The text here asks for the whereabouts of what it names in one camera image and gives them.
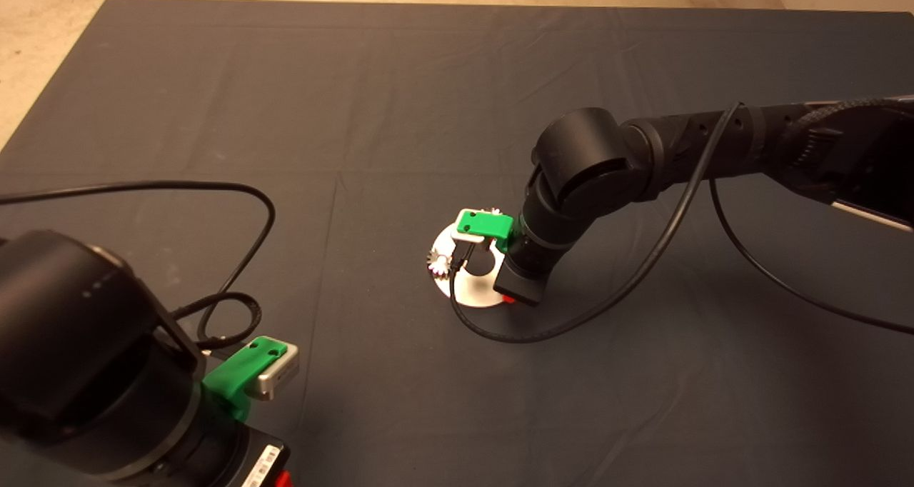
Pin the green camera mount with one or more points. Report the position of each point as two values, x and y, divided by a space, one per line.
232 373
485 224

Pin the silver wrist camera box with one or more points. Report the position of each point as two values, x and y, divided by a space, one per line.
281 369
460 236

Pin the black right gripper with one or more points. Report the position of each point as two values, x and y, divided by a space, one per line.
521 280

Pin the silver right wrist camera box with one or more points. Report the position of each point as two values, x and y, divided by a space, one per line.
460 236

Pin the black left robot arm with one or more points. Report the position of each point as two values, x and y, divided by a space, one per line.
71 330

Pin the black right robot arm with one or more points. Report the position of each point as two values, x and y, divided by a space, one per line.
585 151

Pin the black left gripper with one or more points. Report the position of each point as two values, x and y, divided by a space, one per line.
257 465

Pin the round metal carrier plate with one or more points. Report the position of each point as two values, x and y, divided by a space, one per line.
471 292

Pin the green right camera mount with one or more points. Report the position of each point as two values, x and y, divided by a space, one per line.
485 224

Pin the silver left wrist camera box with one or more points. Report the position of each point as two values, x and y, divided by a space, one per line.
281 369

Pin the green left camera mount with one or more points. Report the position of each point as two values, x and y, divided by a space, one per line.
232 373

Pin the dark grey table cloth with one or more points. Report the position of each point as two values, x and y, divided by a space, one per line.
285 80

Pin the small steel planetary gear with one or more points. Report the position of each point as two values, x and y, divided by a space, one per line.
437 262
489 211

